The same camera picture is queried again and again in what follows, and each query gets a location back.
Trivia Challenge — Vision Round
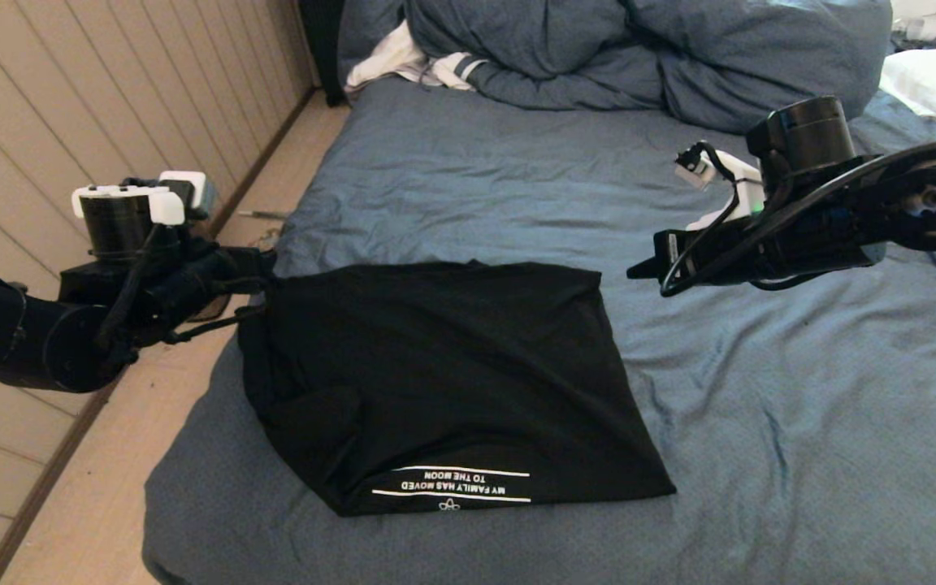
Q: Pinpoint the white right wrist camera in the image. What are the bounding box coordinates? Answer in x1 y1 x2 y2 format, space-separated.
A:
674 145 765 232

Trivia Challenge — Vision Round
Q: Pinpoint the blue bed sheet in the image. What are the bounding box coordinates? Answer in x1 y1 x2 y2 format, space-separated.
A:
141 77 936 585

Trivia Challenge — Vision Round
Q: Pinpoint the white left wrist joint cover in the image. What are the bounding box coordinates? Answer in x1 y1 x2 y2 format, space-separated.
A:
71 185 186 227

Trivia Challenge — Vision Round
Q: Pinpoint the white striped garment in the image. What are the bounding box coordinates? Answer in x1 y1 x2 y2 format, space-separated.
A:
344 20 489 94

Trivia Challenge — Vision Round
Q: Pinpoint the black braided left cable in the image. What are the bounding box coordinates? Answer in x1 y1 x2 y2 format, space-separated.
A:
97 223 162 354

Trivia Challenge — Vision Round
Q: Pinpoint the black printed T-shirt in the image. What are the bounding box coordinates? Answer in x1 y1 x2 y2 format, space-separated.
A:
238 260 678 518

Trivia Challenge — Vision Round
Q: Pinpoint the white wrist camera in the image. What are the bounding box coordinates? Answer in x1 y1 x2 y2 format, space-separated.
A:
674 145 765 232
158 171 217 220

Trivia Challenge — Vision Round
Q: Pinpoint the black bedside furniture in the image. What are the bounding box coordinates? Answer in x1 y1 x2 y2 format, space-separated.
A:
297 0 349 106

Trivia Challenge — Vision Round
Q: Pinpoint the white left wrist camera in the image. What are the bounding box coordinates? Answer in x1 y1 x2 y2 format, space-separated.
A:
158 171 217 220

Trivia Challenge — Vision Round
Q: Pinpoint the blue bunched duvet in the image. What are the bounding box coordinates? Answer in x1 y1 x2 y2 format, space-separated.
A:
338 0 894 141

